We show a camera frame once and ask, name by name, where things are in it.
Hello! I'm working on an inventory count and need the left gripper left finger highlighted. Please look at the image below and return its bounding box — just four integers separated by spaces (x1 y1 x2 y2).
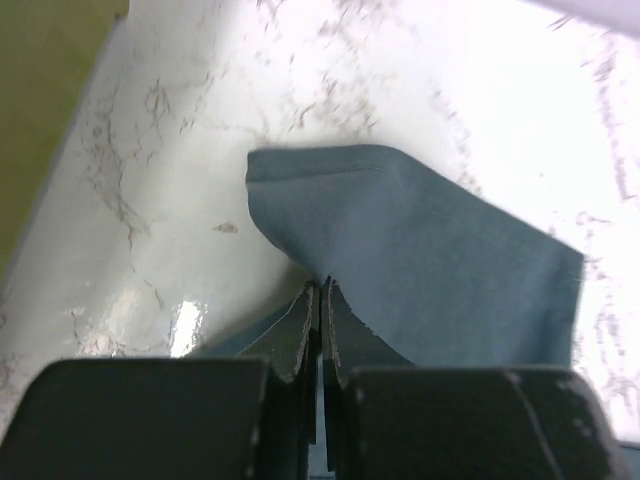
1 282 319 479

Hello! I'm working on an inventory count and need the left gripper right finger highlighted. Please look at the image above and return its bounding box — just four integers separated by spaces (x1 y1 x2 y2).
320 280 639 479

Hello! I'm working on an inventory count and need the blue-grey t-shirt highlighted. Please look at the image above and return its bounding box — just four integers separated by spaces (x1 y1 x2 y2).
192 143 586 371

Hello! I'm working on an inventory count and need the olive green plastic bin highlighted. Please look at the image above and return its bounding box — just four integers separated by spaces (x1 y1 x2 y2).
1 0 129 265

